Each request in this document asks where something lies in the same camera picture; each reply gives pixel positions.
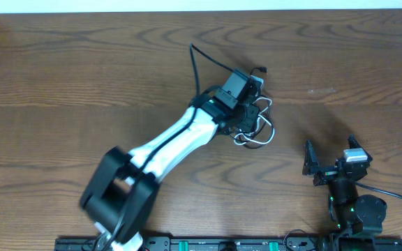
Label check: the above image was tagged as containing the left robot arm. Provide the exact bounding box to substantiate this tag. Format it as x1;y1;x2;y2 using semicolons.
80;69;264;250

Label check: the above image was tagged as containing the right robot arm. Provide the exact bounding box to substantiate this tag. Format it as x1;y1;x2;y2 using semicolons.
302;135;387;250

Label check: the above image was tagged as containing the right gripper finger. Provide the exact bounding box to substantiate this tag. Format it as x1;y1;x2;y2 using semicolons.
348;134;371;159
302;140;319;174

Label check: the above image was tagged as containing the left camera black cable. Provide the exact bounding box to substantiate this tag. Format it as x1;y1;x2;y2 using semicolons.
92;43;235;251

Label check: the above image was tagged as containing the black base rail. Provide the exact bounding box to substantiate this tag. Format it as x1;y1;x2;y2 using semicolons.
53;236;402;251

